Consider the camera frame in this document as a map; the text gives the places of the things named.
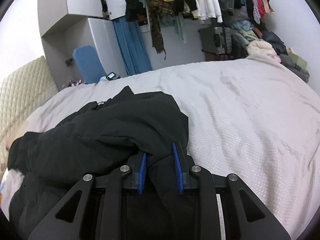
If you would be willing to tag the small digital clock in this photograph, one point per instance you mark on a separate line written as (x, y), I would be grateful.
(112, 76)

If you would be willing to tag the black wall charger with cable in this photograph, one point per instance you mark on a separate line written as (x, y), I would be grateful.
(69, 62)

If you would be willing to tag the blue curtain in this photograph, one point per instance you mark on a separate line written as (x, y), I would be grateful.
(132, 46)

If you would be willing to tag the green box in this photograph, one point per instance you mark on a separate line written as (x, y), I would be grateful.
(297, 59)

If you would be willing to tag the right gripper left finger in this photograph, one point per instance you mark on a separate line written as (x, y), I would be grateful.
(95, 207)

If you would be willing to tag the black storage rack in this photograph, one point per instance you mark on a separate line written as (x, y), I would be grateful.
(222, 44)

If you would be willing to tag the white hanging sweater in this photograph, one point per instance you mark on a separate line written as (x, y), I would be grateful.
(207, 9)

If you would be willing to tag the light grey bed cover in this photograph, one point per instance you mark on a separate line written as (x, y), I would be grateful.
(248, 116)

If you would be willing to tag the pile of clothes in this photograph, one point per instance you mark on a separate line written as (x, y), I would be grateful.
(247, 40)

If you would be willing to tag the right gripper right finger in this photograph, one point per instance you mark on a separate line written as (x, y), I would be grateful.
(226, 208)

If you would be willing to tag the cosmetic bottles on nightstand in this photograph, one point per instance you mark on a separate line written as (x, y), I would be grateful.
(73, 83)

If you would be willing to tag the brown patterned hanging scarf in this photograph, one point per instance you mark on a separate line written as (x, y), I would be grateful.
(157, 9)

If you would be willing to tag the grey wall cabinet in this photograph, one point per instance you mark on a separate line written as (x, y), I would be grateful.
(69, 24)

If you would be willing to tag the large black jacket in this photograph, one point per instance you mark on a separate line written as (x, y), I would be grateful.
(96, 140)

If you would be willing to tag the cream quilted headboard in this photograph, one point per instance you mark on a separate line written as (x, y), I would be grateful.
(23, 91)

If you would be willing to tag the teal hanger with small garments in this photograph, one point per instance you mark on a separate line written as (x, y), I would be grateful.
(257, 10)

